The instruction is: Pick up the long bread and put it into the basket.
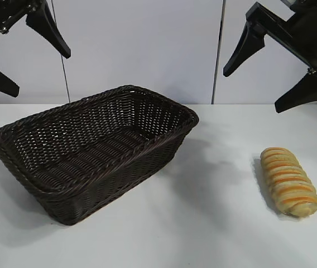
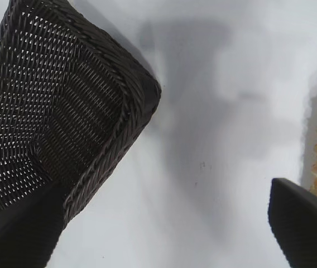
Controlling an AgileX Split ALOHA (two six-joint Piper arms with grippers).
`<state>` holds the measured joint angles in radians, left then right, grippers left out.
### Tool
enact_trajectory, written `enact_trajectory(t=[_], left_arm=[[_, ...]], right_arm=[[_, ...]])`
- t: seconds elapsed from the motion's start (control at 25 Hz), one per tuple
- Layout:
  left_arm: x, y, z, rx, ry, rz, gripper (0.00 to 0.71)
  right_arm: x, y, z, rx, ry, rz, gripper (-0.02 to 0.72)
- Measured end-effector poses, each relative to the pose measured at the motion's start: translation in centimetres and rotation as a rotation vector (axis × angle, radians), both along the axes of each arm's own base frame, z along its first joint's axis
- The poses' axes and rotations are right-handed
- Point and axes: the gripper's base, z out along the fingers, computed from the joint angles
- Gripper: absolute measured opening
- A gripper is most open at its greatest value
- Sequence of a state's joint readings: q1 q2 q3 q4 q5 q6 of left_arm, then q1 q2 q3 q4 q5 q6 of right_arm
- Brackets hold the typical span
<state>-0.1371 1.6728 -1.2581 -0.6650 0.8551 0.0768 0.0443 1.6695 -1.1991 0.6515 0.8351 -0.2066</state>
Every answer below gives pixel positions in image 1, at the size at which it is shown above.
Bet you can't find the dark brown wicker basket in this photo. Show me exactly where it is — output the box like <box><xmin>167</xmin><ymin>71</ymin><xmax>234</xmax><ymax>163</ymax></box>
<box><xmin>0</xmin><ymin>84</ymin><xmax>200</xmax><ymax>226</ymax></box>

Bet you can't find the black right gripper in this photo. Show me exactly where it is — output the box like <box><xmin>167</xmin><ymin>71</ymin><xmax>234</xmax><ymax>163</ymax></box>
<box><xmin>223</xmin><ymin>0</ymin><xmax>317</xmax><ymax>114</ymax></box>

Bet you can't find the long striped bread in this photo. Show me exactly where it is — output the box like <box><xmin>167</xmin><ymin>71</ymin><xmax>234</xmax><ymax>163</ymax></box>
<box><xmin>260</xmin><ymin>146</ymin><xmax>317</xmax><ymax>218</ymax></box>

